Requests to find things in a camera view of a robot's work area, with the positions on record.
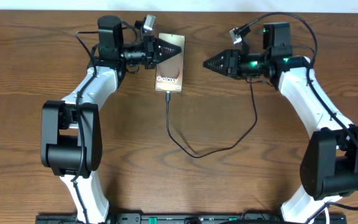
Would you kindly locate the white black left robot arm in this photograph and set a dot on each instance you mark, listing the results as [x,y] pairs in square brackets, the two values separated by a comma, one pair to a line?
[71,143]

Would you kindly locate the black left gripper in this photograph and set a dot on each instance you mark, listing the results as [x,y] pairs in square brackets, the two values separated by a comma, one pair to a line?
[150,52]

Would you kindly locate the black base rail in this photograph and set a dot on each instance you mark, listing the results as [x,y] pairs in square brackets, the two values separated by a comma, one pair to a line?
[136,218]

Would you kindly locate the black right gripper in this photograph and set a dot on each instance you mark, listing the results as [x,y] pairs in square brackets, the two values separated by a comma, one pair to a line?
[232,59]

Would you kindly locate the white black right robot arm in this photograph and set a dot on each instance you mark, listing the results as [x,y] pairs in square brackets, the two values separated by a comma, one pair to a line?
[329,169]

